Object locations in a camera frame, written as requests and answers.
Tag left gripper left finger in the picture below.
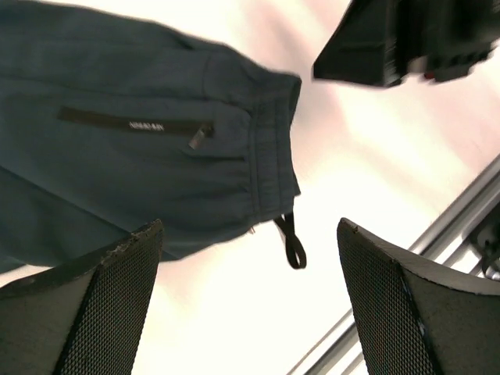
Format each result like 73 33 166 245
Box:
1 220 163 375

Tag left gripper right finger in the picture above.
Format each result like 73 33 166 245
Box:
337 218 499 375

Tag aluminium mounting rail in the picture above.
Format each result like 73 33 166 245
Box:
307 161 499 374

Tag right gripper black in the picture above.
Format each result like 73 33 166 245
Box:
312 0 499 88

